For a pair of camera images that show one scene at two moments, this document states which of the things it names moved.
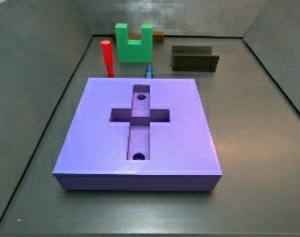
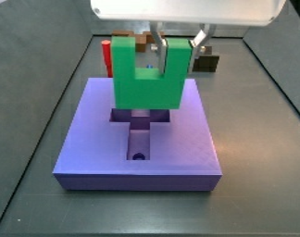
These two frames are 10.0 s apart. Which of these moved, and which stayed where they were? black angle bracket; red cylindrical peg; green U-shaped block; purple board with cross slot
Moved: green U-shaped block
Stayed: red cylindrical peg; purple board with cross slot; black angle bracket
